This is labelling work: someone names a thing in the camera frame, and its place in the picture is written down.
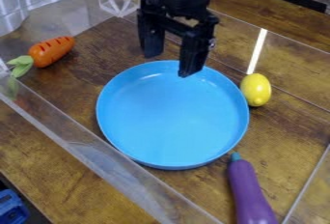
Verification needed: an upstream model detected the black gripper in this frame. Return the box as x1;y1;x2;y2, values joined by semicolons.
136;0;219;77

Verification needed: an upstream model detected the orange toy carrot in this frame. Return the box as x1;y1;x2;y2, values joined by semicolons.
8;36;75;78

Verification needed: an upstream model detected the yellow toy lemon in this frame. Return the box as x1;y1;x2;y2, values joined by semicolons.
239;73;273;107

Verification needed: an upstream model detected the blue round plate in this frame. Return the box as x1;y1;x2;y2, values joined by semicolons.
95;61;250;170

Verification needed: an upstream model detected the purple toy eggplant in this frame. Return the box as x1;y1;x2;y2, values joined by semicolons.
229;153;278;224

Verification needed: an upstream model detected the blue plastic box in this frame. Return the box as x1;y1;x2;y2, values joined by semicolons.
0;189;30;224

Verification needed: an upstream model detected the clear acrylic enclosure wall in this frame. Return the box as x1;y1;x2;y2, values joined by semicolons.
0;60;223;224

